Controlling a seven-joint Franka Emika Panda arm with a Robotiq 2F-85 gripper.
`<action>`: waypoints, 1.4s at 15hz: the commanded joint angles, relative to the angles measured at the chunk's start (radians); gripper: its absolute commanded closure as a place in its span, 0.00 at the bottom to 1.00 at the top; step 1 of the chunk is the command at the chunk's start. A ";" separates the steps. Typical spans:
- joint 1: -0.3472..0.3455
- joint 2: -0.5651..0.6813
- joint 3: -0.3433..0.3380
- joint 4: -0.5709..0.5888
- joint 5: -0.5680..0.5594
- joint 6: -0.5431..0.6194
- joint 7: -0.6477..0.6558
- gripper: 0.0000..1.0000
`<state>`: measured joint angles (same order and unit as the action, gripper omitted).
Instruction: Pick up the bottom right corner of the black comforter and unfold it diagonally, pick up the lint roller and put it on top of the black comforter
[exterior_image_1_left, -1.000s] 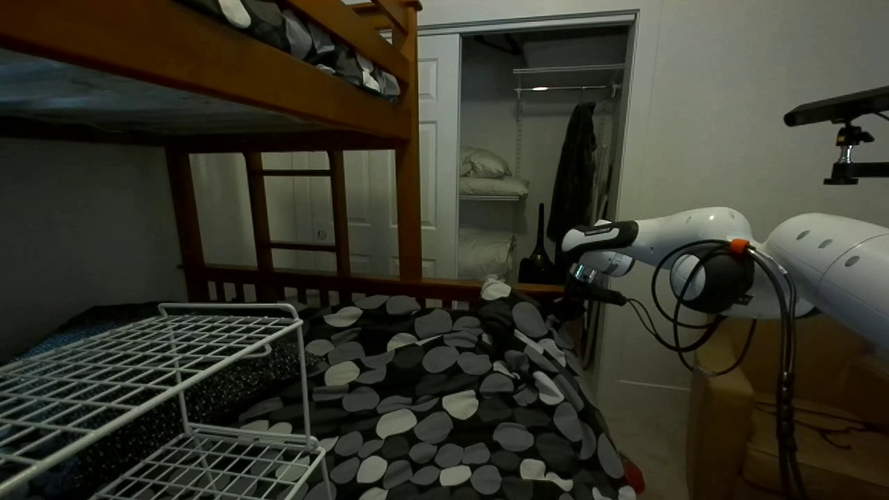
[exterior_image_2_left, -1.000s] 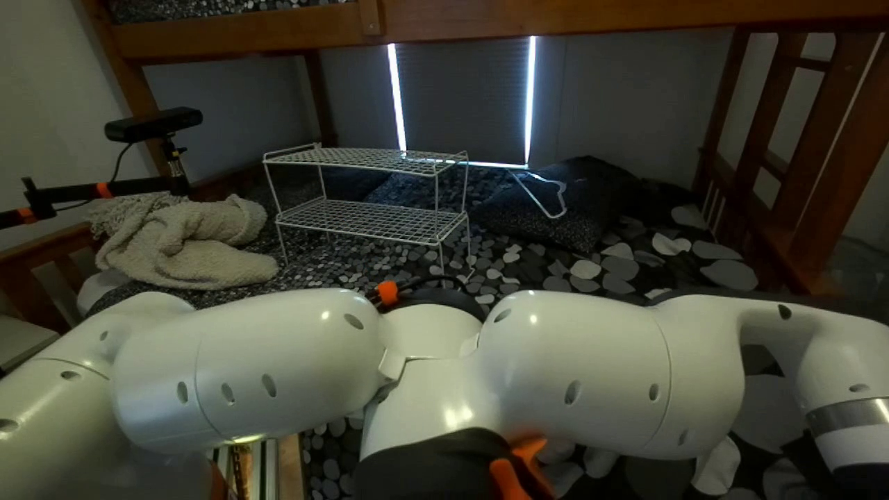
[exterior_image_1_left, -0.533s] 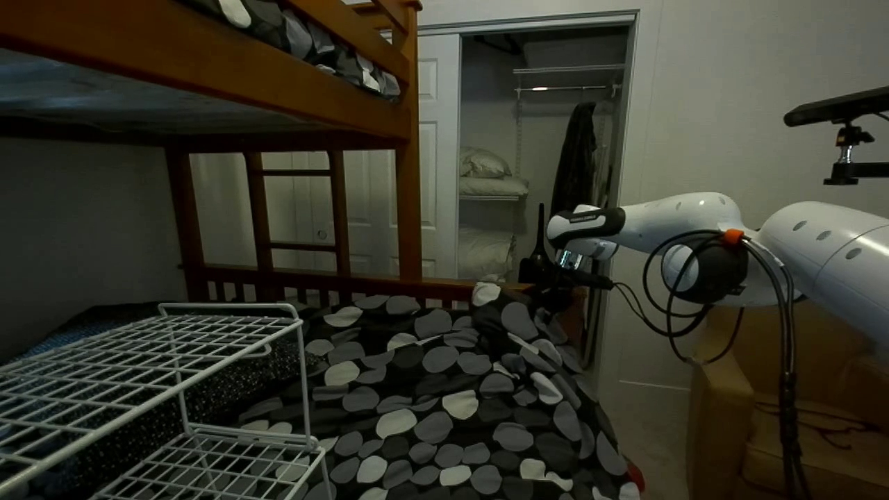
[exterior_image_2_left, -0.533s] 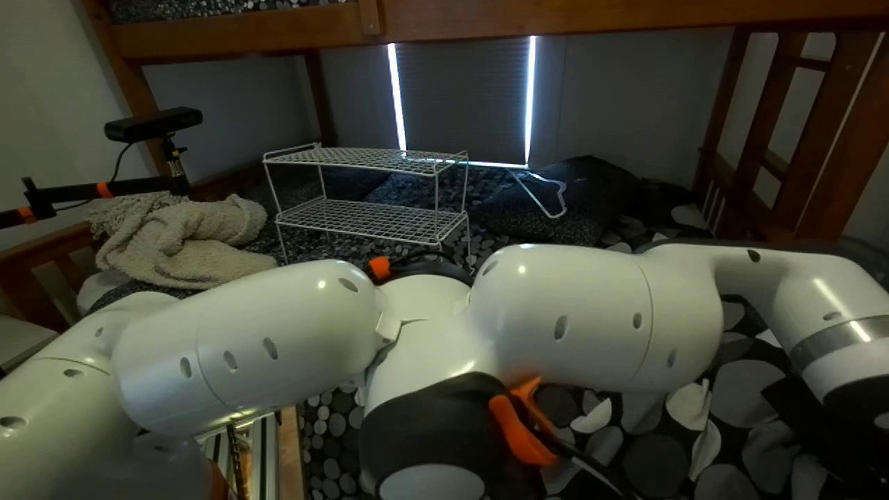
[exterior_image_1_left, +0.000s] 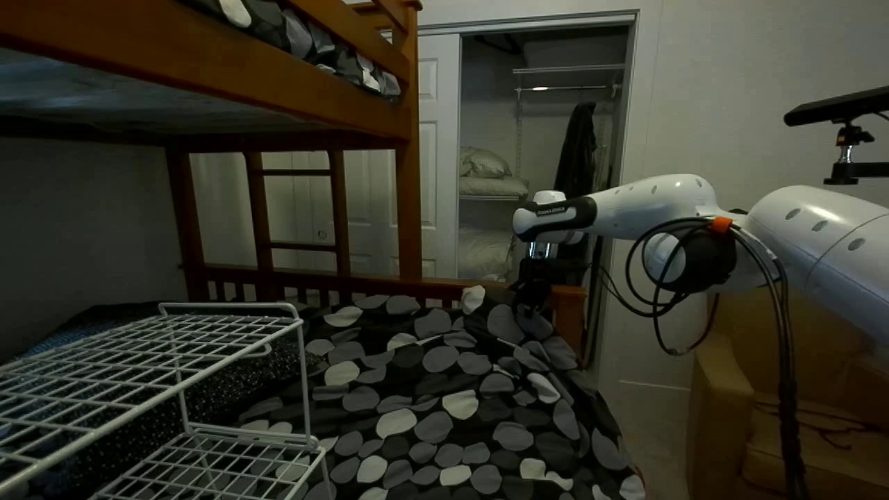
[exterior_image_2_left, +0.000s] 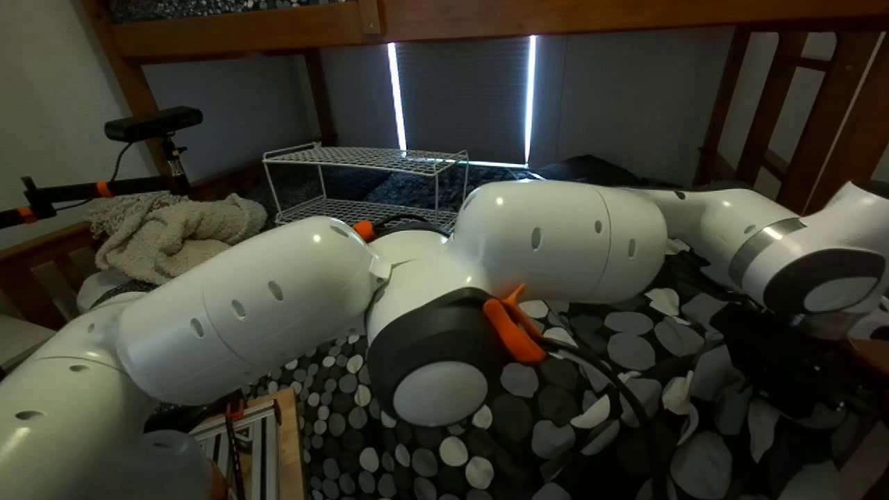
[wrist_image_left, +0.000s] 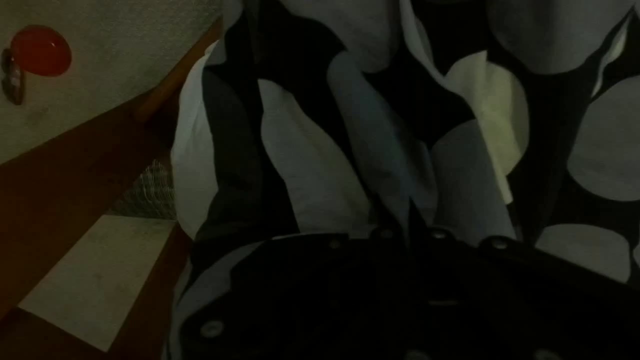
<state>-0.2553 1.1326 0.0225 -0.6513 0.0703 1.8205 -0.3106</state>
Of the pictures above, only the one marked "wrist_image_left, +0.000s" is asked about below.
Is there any grey mesh fabric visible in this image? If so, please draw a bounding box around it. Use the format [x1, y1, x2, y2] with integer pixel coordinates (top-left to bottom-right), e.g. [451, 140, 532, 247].
[109, 157, 179, 221]

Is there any small dark metal clip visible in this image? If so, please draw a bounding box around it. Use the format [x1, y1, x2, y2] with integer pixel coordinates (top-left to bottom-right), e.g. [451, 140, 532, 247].
[0, 46, 28, 107]

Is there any wooden bunk bed frame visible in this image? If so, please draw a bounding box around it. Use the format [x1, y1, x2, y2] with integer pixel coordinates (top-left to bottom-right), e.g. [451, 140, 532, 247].
[0, 16, 226, 360]

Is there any black spotted comforter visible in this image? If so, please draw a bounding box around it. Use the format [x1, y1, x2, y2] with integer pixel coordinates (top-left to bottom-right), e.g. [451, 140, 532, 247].
[167, 0, 640, 360]

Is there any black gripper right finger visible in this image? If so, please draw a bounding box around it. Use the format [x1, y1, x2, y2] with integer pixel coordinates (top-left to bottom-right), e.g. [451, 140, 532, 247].
[406, 198, 640, 360]

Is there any red ball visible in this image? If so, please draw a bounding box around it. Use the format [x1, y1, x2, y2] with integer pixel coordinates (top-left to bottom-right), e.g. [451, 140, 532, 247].
[8, 24, 75, 77]

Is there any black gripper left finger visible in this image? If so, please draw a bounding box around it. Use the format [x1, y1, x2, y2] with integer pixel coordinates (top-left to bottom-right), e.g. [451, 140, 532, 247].
[179, 227, 417, 360]

